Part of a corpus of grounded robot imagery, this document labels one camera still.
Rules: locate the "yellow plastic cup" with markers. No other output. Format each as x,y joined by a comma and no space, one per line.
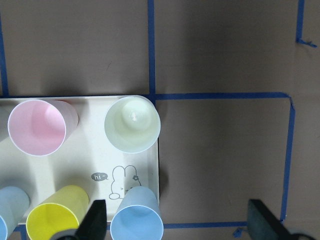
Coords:
63,210

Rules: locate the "pink plastic cup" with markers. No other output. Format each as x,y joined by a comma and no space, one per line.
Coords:
40,127

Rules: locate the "light blue cup near bunny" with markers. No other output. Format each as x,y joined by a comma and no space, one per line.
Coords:
138,217

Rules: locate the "cream tray with bunny print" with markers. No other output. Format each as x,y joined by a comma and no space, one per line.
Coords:
86,159

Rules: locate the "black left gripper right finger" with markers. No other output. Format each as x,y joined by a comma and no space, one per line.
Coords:
262,224

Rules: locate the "light blue cup tray corner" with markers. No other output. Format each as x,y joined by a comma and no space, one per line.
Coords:
14,202

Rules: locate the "white plastic cup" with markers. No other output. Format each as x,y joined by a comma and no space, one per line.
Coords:
132,124

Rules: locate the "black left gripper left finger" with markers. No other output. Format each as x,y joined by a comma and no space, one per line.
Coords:
94,224

